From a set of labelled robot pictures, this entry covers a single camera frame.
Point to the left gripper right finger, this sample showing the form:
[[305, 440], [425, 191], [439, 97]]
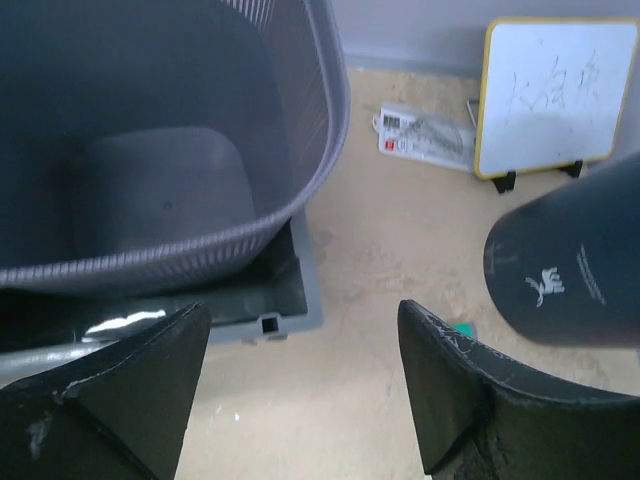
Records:
[[479, 414]]

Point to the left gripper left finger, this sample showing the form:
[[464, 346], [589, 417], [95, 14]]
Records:
[[118, 413]]

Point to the dark blue round bin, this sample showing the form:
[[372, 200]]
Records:
[[563, 269]]

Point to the grey mesh square bin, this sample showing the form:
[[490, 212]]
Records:
[[152, 145]]

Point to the green eraser block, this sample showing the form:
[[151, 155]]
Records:
[[465, 328]]

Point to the grey plastic tray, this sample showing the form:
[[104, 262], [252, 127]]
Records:
[[277, 295]]

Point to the white plastic ruler pack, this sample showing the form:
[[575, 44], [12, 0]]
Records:
[[408, 133]]

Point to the small whiteboard yellow frame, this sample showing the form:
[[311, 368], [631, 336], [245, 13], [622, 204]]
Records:
[[553, 90]]

